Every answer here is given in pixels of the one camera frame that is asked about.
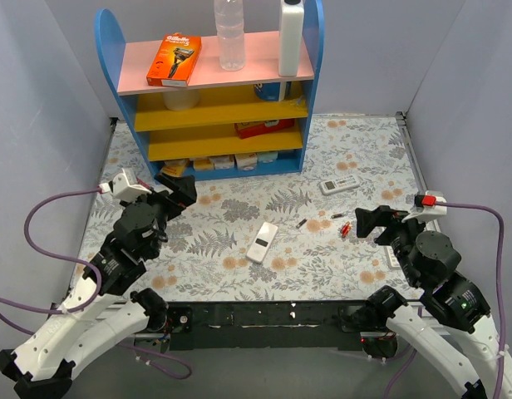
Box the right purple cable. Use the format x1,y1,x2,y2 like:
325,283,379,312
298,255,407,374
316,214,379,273
382,201,506,399

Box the floral table mat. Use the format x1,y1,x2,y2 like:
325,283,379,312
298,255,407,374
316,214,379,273
66,114,444,303

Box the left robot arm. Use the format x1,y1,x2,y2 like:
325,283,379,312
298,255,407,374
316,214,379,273
0,169,197,398

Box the black battery alone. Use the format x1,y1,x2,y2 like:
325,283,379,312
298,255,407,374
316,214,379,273
296,219,308,229

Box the purple cable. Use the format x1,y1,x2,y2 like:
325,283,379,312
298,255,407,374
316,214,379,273
382,201,506,399
0,189,194,380

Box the blue round tin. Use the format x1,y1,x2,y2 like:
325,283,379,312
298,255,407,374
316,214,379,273
254,81,291,102

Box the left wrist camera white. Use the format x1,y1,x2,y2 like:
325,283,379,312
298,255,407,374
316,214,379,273
99,168,152,203

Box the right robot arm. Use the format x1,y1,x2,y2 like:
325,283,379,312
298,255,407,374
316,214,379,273
355,195,512,398

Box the red white remote control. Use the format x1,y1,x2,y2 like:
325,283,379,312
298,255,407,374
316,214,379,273
246,222,278,264

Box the light blue small box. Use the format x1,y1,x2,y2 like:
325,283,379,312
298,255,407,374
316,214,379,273
257,151,278,164

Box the yellow small box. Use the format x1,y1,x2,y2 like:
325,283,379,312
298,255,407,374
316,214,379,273
160,159,190,177

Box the orange razor box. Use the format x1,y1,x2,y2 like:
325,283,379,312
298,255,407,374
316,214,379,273
146,33,202,88

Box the clear plastic bottle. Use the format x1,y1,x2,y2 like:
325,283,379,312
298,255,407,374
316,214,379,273
214,0,245,71

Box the red toothpaste box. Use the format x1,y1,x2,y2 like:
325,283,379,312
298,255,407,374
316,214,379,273
136,178,150,189

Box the white long remote control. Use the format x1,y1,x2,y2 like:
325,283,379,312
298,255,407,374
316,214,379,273
386,248,400,269

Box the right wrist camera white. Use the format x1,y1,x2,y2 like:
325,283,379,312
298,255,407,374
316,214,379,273
402,190,447,224

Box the white plastic bottle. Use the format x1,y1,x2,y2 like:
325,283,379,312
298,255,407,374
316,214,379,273
278,0,304,76

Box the red flat box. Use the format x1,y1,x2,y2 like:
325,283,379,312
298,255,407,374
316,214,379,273
234,119,295,140

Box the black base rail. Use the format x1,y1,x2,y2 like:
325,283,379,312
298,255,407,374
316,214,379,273
147,299,398,358

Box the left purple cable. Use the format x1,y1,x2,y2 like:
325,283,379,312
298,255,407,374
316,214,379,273
0,189,194,380

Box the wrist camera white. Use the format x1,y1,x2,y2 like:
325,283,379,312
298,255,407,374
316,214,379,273
402,190,447,224
99,168,152,203

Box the blue wooden shelf unit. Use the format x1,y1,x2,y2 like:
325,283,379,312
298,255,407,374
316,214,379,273
94,1,325,180

